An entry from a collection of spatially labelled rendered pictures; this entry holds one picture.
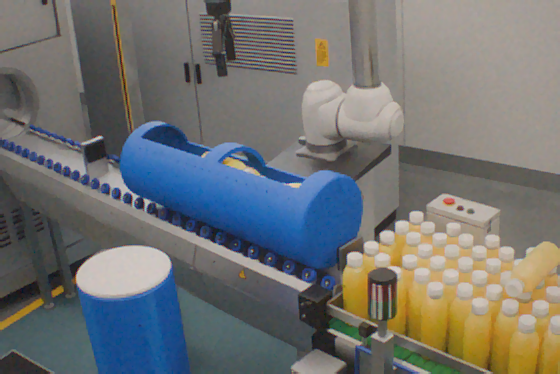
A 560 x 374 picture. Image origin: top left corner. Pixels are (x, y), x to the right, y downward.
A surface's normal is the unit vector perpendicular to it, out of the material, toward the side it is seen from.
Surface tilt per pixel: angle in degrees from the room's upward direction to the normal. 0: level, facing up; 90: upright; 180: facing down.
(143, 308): 90
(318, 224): 90
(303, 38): 90
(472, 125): 90
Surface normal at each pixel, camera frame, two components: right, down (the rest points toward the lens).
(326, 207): 0.72, 0.24
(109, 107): -0.57, 0.38
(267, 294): -0.67, 0.03
